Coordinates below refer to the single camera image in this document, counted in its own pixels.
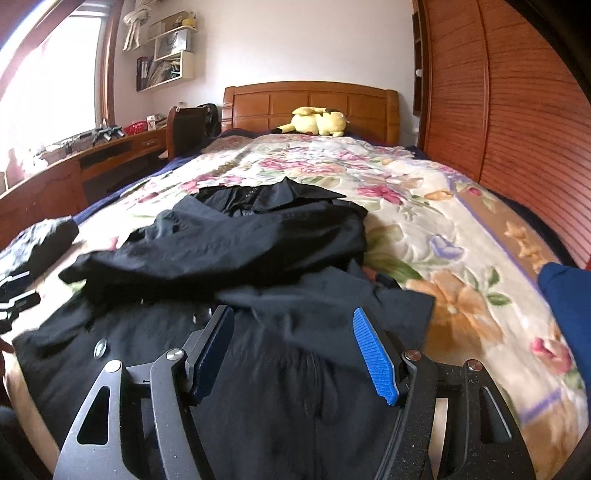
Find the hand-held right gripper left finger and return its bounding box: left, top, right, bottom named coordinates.
left=53, top=305, right=236, bottom=480

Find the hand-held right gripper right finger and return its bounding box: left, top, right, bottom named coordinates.
left=353, top=307, right=539, bottom=480

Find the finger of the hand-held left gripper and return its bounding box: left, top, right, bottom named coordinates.
left=0, top=271, right=32, bottom=291
left=0, top=290, right=41, bottom=324

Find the black button coat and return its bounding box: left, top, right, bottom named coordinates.
left=11, top=178, right=437, bottom=480

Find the dark grey cloth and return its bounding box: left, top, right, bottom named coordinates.
left=0, top=217, right=79, bottom=278

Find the wooden desk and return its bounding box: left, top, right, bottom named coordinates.
left=0, top=127, right=169, bottom=232

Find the floral blanket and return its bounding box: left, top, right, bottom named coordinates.
left=9, top=134, right=585, bottom=480

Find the black gadget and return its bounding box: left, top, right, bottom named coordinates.
left=90, top=122, right=125, bottom=141

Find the blue folded cloth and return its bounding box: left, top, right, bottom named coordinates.
left=538, top=261, right=591, bottom=398

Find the wooden chair with black bag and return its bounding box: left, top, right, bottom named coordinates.
left=159, top=104, right=222, bottom=162

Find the yellow plush toy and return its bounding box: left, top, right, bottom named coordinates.
left=277, top=106, right=348, bottom=138

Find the wooden bed headboard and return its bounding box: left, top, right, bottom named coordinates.
left=222, top=82, right=400, bottom=146

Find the wooden slatted wardrobe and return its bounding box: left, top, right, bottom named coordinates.
left=413, top=0, right=591, bottom=273

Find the tied beige curtain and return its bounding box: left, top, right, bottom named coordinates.
left=122, top=0, right=155, bottom=49

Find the window with wooden frame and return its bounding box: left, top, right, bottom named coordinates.
left=0, top=0, right=123, bottom=162

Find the white wall shelf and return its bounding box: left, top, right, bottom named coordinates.
left=136, top=18, right=199, bottom=92

